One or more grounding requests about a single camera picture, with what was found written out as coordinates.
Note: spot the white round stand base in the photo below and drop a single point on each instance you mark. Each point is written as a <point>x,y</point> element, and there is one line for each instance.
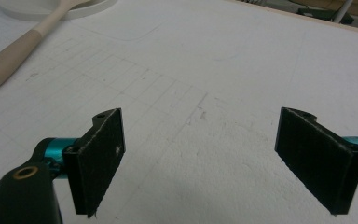
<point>21,9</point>

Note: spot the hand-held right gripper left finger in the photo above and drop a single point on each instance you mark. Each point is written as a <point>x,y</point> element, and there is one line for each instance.
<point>98,161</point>

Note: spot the white metal stand leg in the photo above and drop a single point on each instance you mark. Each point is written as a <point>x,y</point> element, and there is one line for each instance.
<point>343,11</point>

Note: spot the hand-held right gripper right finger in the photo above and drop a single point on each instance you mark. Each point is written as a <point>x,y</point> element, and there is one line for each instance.
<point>313,155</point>

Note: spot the beige wooden spoon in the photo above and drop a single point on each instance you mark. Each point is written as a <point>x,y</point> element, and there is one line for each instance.
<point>12,53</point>

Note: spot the dark green flat object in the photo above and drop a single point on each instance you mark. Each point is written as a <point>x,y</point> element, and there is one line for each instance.
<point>317,14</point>

